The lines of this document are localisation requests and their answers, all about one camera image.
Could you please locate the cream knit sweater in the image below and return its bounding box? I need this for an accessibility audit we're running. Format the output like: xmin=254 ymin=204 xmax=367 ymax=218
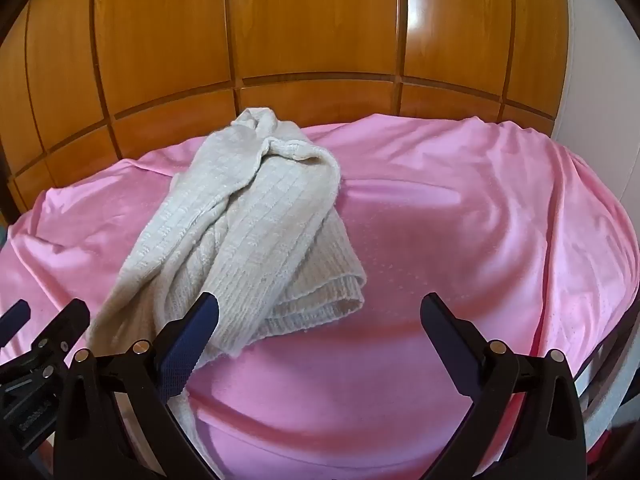
xmin=89 ymin=106 xmax=367 ymax=480

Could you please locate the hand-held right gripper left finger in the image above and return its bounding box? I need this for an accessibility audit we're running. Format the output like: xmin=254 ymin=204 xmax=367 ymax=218
xmin=53 ymin=292 xmax=221 ymax=480

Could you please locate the dark bed frame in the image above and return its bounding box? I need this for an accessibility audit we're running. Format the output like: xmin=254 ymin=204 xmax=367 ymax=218
xmin=574 ymin=305 xmax=638 ymax=413

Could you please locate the pink blanket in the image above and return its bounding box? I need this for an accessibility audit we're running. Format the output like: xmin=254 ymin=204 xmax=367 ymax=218
xmin=0 ymin=114 xmax=635 ymax=480

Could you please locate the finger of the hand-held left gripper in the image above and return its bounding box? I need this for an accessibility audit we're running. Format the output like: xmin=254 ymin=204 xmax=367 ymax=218
xmin=29 ymin=298 xmax=91 ymax=362
xmin=0 ymin=299 xmax=32 ymax=350

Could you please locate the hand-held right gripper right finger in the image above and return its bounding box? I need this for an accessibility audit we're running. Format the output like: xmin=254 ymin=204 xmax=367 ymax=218
xmin=420 ymin=292 xmax=588 ymax=480

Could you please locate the wooden wardrobe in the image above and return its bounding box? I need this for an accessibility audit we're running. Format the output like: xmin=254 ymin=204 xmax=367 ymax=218
xmin=0 ymin=0 xmax=576 ymax=228

